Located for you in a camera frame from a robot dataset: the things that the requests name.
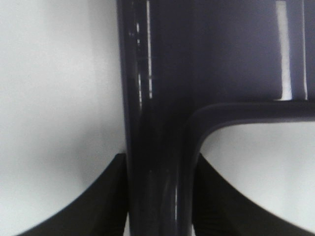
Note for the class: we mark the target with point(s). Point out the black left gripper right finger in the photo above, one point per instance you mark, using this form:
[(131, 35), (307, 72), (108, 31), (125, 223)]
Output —
[(221, 210)]

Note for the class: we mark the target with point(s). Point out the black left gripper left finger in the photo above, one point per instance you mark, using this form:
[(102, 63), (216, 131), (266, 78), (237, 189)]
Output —
[(100, 211)]

